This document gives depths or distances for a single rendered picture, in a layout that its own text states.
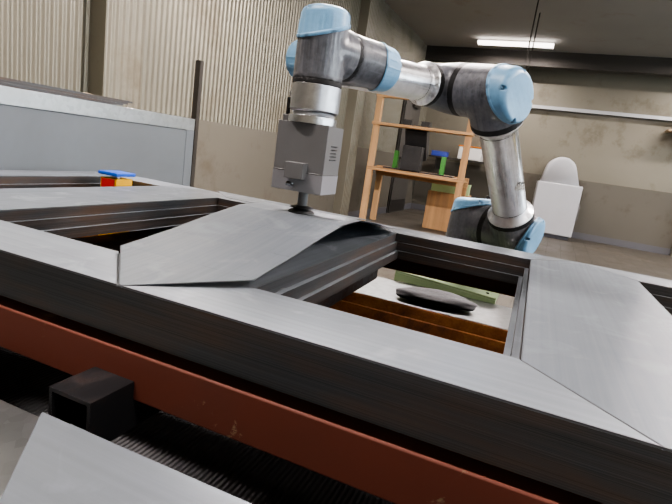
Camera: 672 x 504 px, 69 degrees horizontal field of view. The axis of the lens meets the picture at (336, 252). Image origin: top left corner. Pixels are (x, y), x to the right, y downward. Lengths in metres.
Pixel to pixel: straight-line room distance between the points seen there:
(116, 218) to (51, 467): 0.64
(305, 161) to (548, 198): 9.06
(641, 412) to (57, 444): 0.41
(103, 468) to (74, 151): 1.20
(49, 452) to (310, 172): 0.50
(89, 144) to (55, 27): 2.02
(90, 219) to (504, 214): 0.94
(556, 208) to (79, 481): 9.54
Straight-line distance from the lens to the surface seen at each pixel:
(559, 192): 9.73
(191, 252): 0.59
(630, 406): 0.43
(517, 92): 1.13
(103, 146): 1.57
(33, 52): 3.42
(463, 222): 1.43
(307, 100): 0.75
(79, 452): 0.40
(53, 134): 1.47
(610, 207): 10.57
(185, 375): 0.48
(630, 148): 10.61
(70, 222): 0.91
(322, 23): 0.77
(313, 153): 0.75
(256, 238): 0.64
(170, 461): 0.80
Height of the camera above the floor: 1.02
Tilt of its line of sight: 12 degrees down
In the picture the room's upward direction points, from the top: 8 degrees clockwise
